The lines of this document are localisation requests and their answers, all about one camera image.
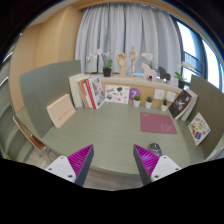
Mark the black book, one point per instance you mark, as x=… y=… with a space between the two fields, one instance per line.
x=180 y=104

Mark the white wall socket plate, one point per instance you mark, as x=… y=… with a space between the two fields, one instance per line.
x=159 y=94

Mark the grey-green desk partition panel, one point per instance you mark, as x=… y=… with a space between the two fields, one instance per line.
x=213 y=106
x=43 y=86

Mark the wooden chair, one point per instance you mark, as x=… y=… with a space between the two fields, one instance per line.
x=33 y=139

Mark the small succulent in white pot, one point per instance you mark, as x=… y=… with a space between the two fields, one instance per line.
x=137 y=102
x=148 y=104
x=164 y=107

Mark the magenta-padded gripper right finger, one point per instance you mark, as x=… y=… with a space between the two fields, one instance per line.
x=161 y=166

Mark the window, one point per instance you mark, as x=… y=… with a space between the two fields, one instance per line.
x=208 y=60

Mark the purple round sign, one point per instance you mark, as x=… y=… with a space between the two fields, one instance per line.
x=134 y=92

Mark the white sticker sheet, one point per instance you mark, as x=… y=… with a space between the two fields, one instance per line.
x=199 y=129
x=117 y=94

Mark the white wall switch plate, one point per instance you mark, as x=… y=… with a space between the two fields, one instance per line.
x=171 y=96

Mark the red-edged photo magazine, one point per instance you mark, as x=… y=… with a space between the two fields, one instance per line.
x=96 y=91

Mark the pink mouse pad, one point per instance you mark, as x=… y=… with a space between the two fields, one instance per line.
x=156 y=123

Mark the beige card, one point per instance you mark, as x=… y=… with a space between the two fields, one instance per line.
x=61 y=110

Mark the pink horse figurine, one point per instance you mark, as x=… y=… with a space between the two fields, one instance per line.
x=148 y=71

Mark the dark grey horse figurine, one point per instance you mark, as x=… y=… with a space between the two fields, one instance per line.
x=164 y=74

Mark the wooden hand model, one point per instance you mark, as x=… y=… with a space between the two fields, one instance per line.
x=122 y=63

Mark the stack of white books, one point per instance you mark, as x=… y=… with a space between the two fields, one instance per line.
x=191 y=106
x=76 y=90

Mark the wooden desk back shelf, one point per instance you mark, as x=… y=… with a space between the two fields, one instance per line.
x=146 y=87

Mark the grey curtain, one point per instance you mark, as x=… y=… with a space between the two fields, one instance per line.
x=126 y=33

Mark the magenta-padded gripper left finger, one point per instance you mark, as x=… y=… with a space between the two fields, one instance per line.
x=63 y=166

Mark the grey computer mouse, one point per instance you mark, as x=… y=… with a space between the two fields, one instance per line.
x=154 y=147

